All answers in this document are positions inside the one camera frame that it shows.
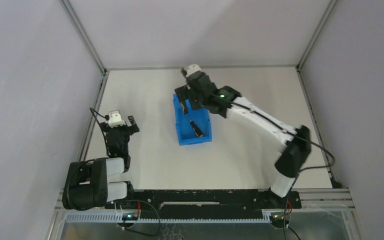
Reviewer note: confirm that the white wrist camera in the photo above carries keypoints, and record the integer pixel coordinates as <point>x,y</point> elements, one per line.
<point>187,71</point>
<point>115,119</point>

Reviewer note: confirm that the controller board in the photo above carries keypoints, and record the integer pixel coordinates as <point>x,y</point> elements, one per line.
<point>279,217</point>
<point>130,217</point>

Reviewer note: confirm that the black yellow screwdriver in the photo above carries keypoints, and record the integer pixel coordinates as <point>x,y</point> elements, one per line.
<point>197,131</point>

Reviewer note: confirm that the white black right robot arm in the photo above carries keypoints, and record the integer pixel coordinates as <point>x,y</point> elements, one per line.
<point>293,144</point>

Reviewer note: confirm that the right controller board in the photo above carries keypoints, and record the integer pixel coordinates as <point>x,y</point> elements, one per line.
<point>279,217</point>

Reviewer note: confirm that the blue plastic bin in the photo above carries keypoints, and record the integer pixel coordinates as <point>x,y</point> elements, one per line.
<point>185,131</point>

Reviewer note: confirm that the aluminium frame rail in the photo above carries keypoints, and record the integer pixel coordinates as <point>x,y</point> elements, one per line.
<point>83,35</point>

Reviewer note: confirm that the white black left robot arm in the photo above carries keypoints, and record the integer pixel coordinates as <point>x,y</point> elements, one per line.
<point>87,185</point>

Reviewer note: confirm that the left controller board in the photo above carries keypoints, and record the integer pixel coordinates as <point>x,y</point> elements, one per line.
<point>130,217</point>

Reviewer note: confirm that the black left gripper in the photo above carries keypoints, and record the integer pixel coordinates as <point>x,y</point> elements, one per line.
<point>119,129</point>

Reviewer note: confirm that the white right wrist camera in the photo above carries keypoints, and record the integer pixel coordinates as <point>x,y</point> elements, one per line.
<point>187,71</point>

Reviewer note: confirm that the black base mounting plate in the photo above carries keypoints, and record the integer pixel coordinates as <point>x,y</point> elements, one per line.
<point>225,204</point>

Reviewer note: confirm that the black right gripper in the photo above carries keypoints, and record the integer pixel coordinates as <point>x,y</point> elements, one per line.
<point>184,92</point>

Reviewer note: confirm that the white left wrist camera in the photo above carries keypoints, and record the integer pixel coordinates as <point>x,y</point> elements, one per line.
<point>115,119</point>

